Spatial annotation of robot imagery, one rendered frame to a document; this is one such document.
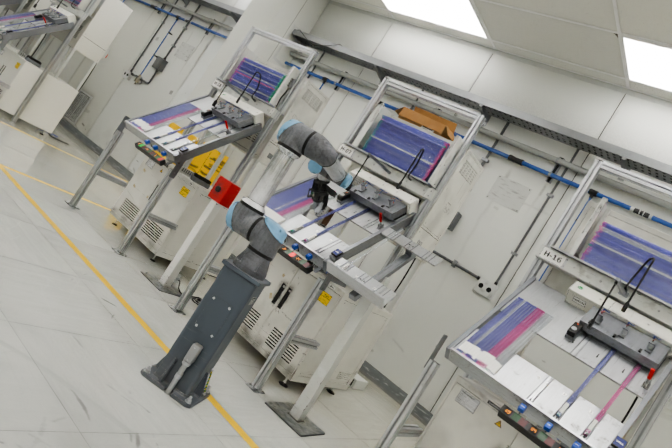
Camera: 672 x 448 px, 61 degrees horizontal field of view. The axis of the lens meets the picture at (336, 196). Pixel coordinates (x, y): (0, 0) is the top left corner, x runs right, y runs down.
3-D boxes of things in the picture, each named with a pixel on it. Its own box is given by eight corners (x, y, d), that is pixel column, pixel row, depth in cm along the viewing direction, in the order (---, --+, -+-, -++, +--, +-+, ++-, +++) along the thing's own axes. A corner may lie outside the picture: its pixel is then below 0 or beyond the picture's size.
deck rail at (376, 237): (325, 272, 292) (325, 262, 288) (322, 270, 293) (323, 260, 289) (414, 222, 335) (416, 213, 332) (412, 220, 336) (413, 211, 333)
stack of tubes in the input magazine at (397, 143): (424, 180, 330) (448, 141, 331) (360, 148, 360) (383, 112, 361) (431, 188, 340) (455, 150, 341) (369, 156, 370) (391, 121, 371)
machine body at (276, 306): (283, 390, 311) (345, 292, 313) (211, 320, 352) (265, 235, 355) (341, 398, 363) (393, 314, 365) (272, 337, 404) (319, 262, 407)
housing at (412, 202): (407, 224, 334) (410, 203, 327) (348, 190, 363) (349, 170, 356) (416, 219, 339) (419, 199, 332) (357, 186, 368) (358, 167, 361)
